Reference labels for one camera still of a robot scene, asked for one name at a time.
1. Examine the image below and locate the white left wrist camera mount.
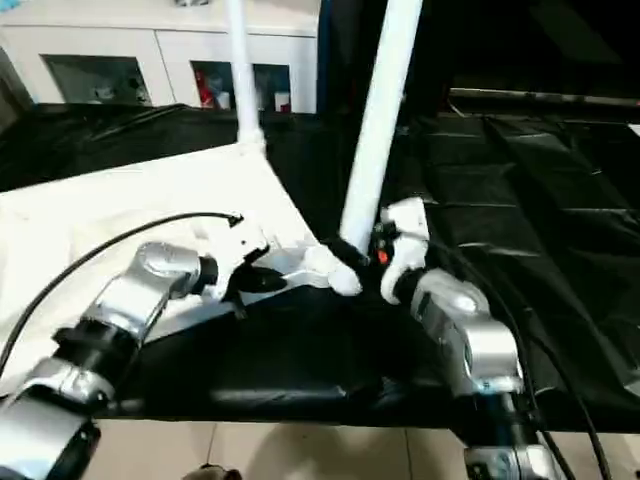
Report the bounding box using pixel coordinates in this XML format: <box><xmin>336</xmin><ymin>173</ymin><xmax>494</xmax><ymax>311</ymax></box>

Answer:
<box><xmin>198</xmin><ymin>218</ymin><xmax>275</xmax><ymax>302</ymax></box>

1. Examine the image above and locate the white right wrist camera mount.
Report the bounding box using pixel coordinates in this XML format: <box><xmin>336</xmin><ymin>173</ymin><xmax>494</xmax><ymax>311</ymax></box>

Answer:
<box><xmin>378</xmin><ymin>196</ymin><xmax>432</xmax><ymax>305</ymax></box>

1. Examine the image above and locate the dark grey tube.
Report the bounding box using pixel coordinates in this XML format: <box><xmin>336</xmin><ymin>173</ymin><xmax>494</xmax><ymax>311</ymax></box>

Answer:
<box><xmin>448</xmin><ymin>86</ymin><xmax>640</xmax><ymax>105</ymax></box>

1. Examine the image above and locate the white glass-door cabinet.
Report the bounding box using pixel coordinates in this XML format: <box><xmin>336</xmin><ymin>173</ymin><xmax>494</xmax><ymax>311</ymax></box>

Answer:
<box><xmin>0</xmin><ymin>0</ymin><xmax>321</xmax><ymax>115</ymax></box>

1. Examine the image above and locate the black left wrist camera cable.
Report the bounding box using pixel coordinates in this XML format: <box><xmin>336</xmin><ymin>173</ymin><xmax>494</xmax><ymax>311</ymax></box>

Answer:
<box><xmin>0</xmin><ymin>211</ymin><xmax>245</xmax><ymax>371</ymax></box>

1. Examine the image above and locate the black backdrop cloth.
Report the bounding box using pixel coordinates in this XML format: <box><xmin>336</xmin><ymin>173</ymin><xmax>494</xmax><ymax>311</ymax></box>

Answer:
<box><xmin>314</xmin><ymin>0</ymin><xmax>640</xmax><ymax>121</ymax></box>

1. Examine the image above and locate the white plastic table leg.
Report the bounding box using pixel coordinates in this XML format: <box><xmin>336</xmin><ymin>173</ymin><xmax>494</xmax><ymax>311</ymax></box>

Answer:
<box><xmin>338</xmin><ymin>0</ymin><xmax>425</xmax><ymax>247</ymax></box>
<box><xmin>226</xmin><ymin>0</ymin><xmax>270</xmax><ymax>147</ymax></box>

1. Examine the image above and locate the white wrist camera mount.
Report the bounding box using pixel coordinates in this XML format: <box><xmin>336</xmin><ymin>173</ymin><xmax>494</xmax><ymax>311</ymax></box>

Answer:
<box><xmin>378</xmin><ymin>196</ymin><xmax>432</xmax><ymax>305</ymax></box>
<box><xmin>198</xmin><ymin>218</ymin><xmax>275</xmax><ymax>302</ymax></box>

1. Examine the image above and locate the black work surface mat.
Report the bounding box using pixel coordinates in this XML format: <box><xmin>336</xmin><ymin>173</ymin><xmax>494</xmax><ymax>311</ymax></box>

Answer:
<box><xmin>0</xmin><ymin>102</ymin><xmax>640</xmax><ymax>431</ymax></box>

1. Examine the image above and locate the white plastic table top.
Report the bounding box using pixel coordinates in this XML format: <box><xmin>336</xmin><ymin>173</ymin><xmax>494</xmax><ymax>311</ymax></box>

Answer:
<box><xmin>0</xmin><ymin>138</ymin><xmax>365</xmax><ymax>387</ymax></box>

